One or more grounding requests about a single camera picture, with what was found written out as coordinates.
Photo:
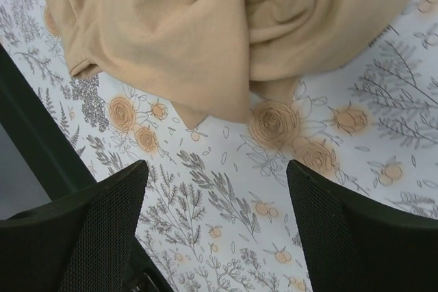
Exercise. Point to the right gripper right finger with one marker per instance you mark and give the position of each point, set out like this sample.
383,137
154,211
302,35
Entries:
354,243

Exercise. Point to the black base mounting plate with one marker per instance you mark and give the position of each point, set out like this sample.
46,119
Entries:
39,140

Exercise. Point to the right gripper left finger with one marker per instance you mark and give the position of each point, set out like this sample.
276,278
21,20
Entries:
80,242

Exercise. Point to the floral patterned table mat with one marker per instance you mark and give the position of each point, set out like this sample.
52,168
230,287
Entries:
217,214

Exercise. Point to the beige t shirt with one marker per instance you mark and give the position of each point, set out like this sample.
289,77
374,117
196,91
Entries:
207,56

